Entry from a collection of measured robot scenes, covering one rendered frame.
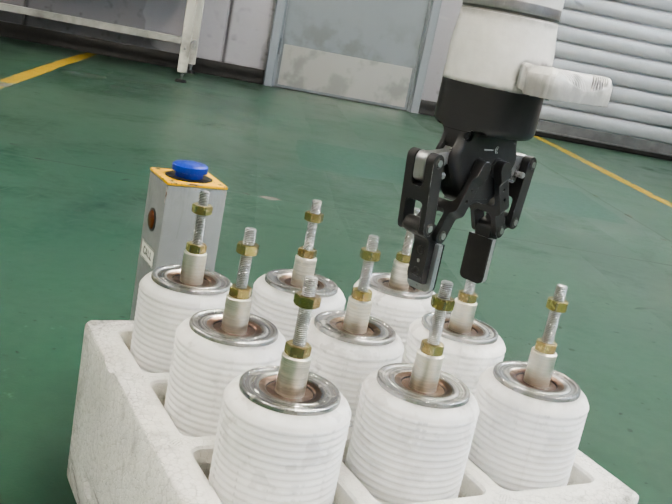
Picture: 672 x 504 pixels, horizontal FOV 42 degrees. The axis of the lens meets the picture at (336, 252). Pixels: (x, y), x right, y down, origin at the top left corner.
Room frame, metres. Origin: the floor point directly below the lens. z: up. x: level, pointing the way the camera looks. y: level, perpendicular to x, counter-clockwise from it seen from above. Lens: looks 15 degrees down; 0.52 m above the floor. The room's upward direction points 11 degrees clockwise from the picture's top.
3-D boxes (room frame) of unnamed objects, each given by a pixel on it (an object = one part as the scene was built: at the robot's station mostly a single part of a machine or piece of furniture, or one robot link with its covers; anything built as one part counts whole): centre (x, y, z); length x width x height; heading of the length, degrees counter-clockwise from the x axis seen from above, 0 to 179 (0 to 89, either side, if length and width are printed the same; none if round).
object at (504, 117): (0.66, -0.09, 0.45); 0.08 x 0.08 x 0.09
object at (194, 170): (0.98, 0.18, 0.32); 0.04 x 0.04 x 0.02
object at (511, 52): (0.65, -0.10, 0.52); 0.11 x 0.09 x 0.06; 49
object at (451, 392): (0.66, -0.09, 0.25); 0.08 x 0.08 x 0.01
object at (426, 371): (0.66, -0.09, 0.26); 0.02 x 0.02 x 0.03
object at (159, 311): (0.81, 0.13, 0.16); 0.10 x 0.10 x 0.18
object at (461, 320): (0.82, -0.13, 0.26); 0.02 x 0.02 x 0.03
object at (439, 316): (0.66, -0.09, 0.30); 0.01 x 0.01 x 0.08
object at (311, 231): (0.86, 0.03, 0.30); 0.01 x 0.01 x 0.08
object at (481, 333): (0.82, -0.13, 0.25); 0.08 x 0.08 x 0.01
